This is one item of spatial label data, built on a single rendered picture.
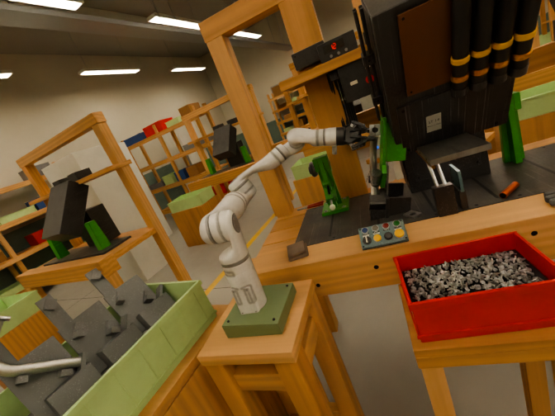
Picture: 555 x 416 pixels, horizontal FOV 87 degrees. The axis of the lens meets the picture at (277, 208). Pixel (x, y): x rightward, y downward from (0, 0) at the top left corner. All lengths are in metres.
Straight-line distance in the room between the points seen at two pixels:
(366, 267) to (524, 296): 0.44
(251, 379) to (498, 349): 0.65
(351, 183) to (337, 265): 0.62
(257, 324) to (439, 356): 0.47
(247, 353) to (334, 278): 0.40
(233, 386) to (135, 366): 0.30
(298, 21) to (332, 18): 9.99
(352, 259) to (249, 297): 0.38
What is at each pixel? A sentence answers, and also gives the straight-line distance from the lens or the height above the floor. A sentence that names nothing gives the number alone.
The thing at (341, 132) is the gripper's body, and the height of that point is 1.26.
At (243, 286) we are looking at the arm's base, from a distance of 0.91.
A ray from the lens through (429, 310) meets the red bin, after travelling 0.79.
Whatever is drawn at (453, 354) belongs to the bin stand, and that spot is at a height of 0.78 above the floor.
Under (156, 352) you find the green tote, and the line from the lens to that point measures 1.09.
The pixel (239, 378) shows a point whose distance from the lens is 1.05.
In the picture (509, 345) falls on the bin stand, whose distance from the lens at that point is 0.86.
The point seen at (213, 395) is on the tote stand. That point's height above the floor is 0.62.
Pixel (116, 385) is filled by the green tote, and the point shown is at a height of 0.91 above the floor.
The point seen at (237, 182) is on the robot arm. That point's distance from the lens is 1.23.
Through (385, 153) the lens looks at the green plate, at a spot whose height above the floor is 1.15.
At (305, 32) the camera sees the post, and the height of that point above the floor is 1.70.
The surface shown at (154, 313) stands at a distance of 1.30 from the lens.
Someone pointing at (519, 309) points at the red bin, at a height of 0.86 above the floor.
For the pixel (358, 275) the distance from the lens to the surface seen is 1.08.
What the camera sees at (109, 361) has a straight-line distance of 1.25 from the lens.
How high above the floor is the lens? 1.42
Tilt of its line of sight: 17 degrees down
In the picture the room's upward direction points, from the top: 22 degrees counter-clockwise
